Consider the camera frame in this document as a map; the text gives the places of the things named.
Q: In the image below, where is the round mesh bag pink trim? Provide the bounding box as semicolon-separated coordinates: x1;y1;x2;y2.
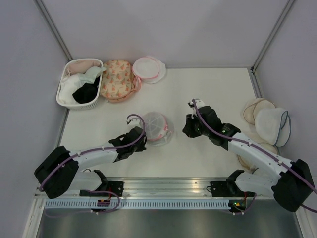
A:
143;112;174;146

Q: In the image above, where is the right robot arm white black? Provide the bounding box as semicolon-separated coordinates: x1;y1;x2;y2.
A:
182;99;317;212

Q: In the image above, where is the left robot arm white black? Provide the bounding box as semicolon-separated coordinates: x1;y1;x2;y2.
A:
34;126;147;199

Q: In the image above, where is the white plastic laundry basket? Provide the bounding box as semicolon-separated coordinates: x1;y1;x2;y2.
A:
56;58;103;110

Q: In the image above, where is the floral peach laundry bag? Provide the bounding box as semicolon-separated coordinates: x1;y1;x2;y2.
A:
100;59;142;103

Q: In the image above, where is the black bra in basket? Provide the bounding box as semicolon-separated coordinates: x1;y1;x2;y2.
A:
72;77;100;104

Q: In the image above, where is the white round bag pink trim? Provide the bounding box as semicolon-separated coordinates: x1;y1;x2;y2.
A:
132;56;166;84

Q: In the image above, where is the mint green bra in basket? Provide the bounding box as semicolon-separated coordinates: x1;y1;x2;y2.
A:
78;66;106;83

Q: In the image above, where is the white bag blue trim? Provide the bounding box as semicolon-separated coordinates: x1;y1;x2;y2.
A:
255;108;292;147

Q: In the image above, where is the white bra in basket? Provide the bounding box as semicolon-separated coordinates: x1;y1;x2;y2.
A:
58;75;83;105

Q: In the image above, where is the pale pink bra in basket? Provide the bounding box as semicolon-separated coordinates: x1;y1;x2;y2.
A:
67;59;101;74

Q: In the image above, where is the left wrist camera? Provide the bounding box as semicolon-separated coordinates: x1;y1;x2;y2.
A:
127;117;142;129

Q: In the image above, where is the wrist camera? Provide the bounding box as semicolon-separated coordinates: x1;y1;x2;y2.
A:
188;98;206;117
127;117;142;129

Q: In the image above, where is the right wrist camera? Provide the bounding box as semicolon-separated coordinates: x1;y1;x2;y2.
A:
188;98;206;117

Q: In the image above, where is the aluminium mounting rail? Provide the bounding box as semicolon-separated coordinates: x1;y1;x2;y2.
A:
34;176;256;199

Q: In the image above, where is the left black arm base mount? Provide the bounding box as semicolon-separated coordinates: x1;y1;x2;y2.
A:
79;170;124;198

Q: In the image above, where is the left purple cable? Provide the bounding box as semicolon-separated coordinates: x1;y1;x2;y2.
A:
39;114;147;219

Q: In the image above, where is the purple cable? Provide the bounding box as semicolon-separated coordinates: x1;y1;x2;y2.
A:
192;98;317;216
39;114;147;219

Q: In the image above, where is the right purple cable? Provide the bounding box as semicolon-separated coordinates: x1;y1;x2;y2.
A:
192;98;317;216

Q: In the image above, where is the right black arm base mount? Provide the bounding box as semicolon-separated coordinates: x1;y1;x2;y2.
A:
206;170;245;197

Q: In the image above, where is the right aluminium frame post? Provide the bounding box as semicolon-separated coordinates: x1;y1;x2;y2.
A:
250;0;297;73

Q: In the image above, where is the aluminium frame post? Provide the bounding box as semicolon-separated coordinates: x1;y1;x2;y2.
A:
250;0;297;73
34;0;73;61

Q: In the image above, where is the white slotted cable duct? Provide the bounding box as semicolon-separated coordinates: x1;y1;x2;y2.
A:
45;199;230;210

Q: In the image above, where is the left aluminium frame post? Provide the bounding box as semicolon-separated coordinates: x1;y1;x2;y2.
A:
34;0;73;61

